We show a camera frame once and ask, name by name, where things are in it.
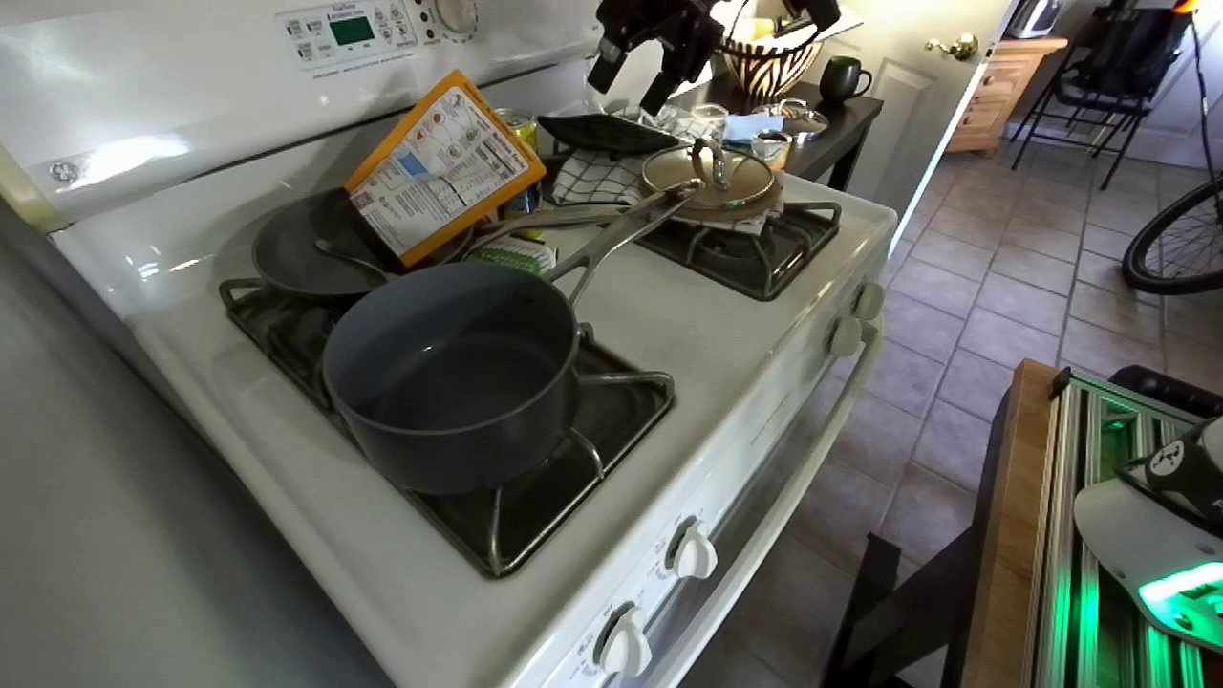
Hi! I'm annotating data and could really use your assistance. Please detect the aluminium frame with green light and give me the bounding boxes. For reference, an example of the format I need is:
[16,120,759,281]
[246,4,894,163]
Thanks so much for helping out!
[1035,367,1223,688]

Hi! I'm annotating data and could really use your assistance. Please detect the gray frying pan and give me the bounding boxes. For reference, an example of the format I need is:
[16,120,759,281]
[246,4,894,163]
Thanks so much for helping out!
[249,187,641,303]

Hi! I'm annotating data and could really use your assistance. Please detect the black metal chair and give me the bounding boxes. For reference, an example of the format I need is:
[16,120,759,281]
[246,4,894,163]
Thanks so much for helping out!
[1008,0,1196,194]

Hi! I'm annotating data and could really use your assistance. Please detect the black mug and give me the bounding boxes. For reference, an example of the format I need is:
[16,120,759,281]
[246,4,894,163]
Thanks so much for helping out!
[818,55,878,112]

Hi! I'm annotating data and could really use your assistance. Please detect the white oven door handle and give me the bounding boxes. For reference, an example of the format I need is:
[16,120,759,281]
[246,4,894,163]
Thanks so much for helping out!
[634,325,889,688]

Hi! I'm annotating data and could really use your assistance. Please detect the small black burner grate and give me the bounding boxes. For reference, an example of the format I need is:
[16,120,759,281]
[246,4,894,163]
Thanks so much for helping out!
[634,194,847,306]

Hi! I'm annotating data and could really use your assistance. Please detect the white and orange food package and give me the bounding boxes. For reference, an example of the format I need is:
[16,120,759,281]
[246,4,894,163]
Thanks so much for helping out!
[341,70,552,271]

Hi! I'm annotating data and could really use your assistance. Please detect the white stove knob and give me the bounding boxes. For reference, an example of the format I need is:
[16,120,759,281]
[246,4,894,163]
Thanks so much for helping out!
[662,512,722,585]
[826,308,872,359]
[590,600,658,685]
[849,278,890,325]

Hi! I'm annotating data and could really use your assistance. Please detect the wooden cabinet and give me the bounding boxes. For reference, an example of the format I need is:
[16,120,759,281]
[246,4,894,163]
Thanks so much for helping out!
[947,36,1071,160]

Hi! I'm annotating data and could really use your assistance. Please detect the small white cup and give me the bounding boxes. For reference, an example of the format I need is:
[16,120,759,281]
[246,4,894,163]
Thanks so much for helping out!
[748,131,794,177]

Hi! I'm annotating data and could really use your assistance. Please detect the zebra pattern bowl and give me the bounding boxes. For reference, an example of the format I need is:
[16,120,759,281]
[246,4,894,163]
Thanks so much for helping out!
[708,15,826,103]

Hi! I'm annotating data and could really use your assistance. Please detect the black stand frame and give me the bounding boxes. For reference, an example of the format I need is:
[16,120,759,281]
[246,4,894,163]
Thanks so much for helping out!
[824,526,985,688]

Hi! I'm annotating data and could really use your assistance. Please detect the gray pot with steel handle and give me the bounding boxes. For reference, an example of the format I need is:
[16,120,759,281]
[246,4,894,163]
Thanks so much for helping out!
[318,178,703,502]

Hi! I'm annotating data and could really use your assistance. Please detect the black flat tray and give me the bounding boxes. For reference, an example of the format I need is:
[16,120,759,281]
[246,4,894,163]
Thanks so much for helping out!
[537,112,686,163]

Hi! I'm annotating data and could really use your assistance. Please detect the wooden board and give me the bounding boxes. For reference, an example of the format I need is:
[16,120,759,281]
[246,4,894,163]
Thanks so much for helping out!
[961,359,1071,688]

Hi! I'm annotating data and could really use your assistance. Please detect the clear drinking glass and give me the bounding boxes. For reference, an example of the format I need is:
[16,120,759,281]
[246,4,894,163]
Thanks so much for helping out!
[686,99,736,145]

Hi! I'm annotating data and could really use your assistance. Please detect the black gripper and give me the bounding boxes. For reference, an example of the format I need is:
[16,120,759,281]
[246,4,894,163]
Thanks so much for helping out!
[584,0,729,113]

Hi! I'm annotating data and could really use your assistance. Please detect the brass door knob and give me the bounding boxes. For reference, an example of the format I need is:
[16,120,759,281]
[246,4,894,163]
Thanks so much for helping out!
[924,32,985,65]

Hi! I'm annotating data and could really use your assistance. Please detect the light blue cloth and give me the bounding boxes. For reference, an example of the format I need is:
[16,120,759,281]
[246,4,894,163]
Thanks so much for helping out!
[722,112,787,145]

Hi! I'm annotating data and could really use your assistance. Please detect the dark side table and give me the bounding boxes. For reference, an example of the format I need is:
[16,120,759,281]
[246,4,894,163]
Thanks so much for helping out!
[662,79,889,194]

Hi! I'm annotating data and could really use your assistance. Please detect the large black burner grate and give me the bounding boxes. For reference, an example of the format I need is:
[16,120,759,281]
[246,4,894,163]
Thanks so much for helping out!
[216,276,682,585]

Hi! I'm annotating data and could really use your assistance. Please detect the clear glass jar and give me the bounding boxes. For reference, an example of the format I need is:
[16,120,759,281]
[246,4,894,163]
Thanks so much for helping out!
[776,95,835,145]

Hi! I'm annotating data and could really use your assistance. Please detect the white door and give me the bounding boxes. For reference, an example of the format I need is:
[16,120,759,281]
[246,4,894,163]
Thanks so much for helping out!
[826,0,1025,252]

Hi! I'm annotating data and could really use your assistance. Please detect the white gas stove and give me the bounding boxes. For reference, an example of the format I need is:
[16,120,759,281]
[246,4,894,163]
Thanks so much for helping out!
[0,0,901,688]

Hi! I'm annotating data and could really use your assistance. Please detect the checkered kitchen cloth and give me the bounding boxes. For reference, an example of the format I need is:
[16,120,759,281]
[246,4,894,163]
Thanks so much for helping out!
[546,148,784,242]

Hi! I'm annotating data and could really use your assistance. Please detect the bicycle wheel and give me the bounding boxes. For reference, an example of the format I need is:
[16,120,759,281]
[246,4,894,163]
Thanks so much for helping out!
[1120,172,1223,298]

